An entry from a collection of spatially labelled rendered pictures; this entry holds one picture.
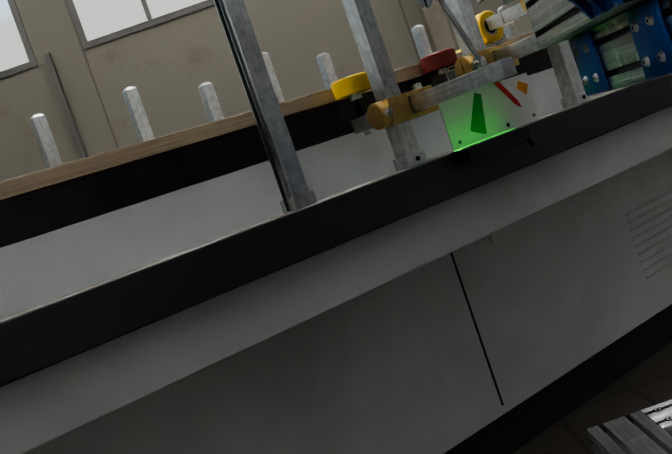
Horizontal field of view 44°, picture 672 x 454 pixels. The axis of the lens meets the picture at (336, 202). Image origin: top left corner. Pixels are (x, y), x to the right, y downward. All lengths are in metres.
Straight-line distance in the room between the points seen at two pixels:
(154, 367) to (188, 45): 5.37
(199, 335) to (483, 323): 0.79
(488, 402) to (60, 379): 1.00
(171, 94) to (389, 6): 1.80
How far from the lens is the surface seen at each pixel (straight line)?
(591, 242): 2.19
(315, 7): 6.51
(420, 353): 1.79
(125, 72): 6.62
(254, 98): 1.41
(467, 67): 1.69
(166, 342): 1.29
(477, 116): 1.66
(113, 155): 1.50
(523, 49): 1.68
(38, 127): 2.40
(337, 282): 1.44
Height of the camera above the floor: 0.76
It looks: 3 degrees down
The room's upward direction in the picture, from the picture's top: 19 degrees counter-clockwise
